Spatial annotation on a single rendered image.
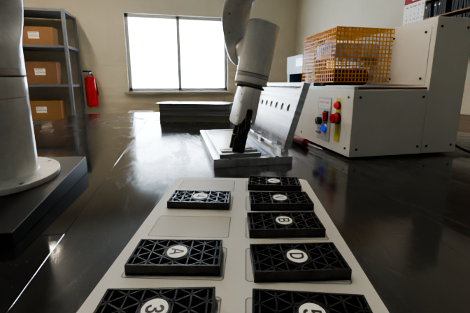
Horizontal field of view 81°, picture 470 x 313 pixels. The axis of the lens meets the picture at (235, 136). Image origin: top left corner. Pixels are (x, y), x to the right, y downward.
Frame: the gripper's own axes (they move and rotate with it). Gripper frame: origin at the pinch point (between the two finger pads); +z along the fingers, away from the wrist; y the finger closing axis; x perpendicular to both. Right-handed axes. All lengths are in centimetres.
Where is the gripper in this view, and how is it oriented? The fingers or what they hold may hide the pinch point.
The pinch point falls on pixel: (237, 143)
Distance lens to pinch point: 73.4
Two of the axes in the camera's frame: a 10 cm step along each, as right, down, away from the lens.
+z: -2.1, 9.7, 1.4
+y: 2.0, 1.9, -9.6
